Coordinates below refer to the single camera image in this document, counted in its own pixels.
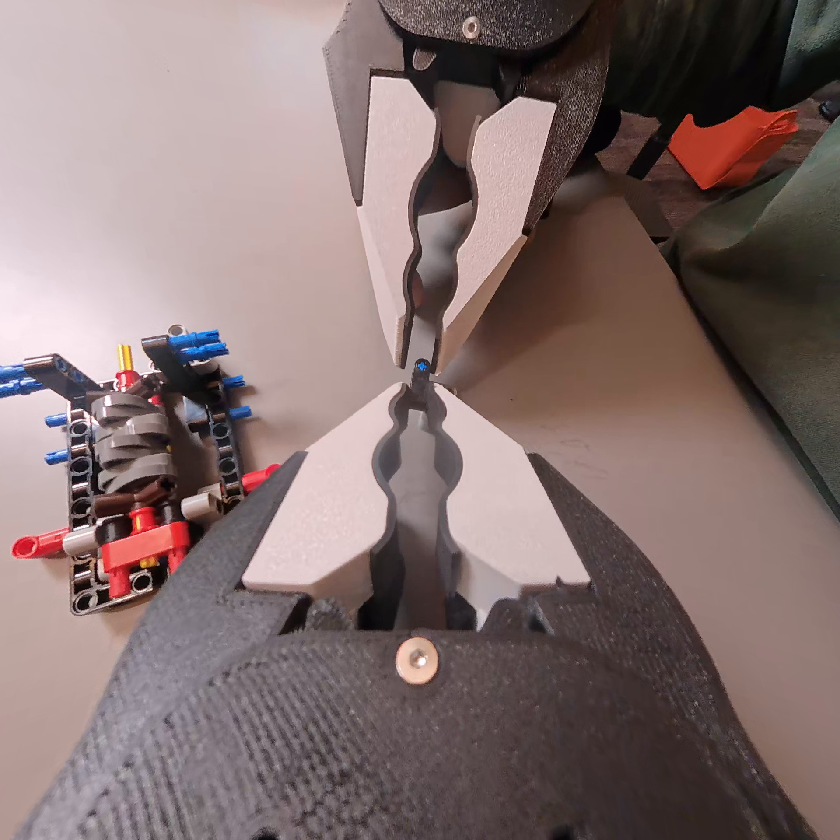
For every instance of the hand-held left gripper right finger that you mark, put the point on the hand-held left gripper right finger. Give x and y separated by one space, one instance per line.
518 518

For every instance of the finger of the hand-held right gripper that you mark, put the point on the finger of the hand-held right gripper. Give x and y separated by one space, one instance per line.
512 170
387 184

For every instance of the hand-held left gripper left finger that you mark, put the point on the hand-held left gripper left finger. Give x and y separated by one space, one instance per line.
315 518

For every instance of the black lego beam blue pin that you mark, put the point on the black lego beam blue pin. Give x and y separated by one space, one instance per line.
420 384

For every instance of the lego engine assembly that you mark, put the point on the lego engine assembly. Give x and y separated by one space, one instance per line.
131 453

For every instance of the orange traffic cone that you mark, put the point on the orange traffic cone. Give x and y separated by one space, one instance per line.
728 148

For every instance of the person's green sweatshirt torso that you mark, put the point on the person's green sweatshirt torso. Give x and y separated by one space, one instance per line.
774 295

